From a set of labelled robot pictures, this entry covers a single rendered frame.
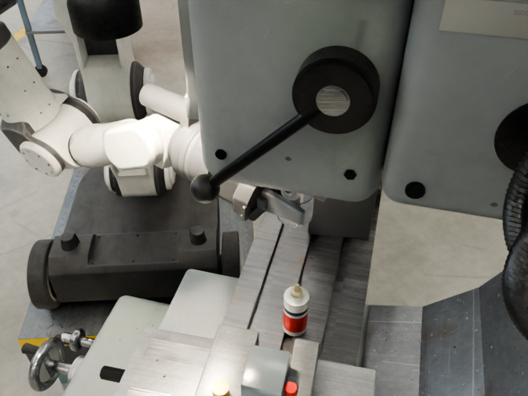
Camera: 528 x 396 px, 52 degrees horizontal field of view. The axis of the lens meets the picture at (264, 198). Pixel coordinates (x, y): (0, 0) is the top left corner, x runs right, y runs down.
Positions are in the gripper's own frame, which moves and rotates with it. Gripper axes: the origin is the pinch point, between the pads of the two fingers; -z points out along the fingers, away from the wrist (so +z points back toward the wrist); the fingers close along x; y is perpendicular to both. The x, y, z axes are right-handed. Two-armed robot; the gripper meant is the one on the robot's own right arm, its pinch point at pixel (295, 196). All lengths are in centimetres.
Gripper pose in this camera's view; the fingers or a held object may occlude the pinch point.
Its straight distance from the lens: 68.6
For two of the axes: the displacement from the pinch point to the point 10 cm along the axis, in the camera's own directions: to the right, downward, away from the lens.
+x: 5.9, -5.3, 6.1
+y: -0.1, 7.5, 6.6
